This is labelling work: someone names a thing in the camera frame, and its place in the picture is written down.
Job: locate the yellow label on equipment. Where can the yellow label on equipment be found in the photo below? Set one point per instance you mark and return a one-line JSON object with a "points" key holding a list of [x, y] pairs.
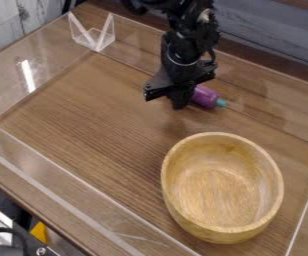
{"points": [[39, 232]]}

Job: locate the purple toy eggplant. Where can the purple toy eggplant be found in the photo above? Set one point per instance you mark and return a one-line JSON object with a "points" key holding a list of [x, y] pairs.
{"points": [[206, 97]]}

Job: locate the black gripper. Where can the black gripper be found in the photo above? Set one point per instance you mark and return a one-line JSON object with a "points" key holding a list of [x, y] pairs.
{"points": [[175, 79]]}

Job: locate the brown wooden bowl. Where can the brown wooden bowl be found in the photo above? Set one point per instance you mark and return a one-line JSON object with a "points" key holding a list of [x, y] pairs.
{"points": [[222, 187]]}

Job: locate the clear acrylic corner bracket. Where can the clear acrylic corner bracket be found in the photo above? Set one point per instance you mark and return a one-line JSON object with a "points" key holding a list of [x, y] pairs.
{"points": [[92, 38]]}

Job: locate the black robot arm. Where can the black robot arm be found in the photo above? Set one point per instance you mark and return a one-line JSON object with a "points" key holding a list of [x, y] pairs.
{"points": [[187, 43]]}

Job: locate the clear acrylic tray wall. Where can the clear acrylic tray wall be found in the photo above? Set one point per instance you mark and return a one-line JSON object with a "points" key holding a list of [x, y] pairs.
{"points": [[82, 213]]}

